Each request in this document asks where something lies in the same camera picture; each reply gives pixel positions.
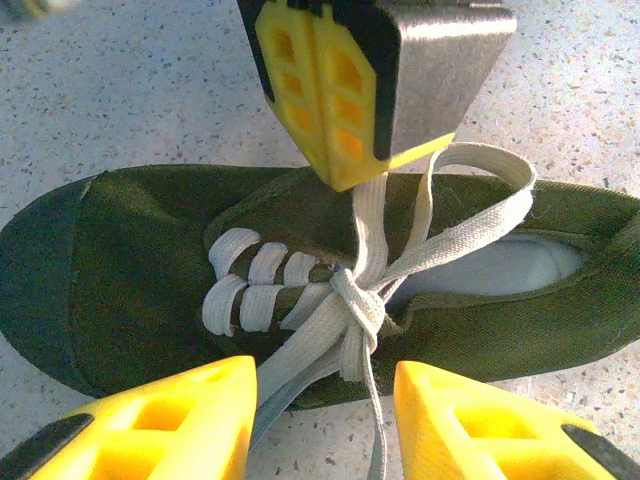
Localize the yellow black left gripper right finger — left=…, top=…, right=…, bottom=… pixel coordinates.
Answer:
left=392, top=360, right=640, bottom=480

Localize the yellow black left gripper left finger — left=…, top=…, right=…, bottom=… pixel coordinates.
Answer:
left=0, top=355, right=259, bottom=480

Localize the white shoelace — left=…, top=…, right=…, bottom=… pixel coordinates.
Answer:
left=201, top=142, right=539, bottom=480

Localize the dark green canvas shoe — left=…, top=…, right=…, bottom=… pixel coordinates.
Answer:
left=0, top=164, right=640, bottom=412

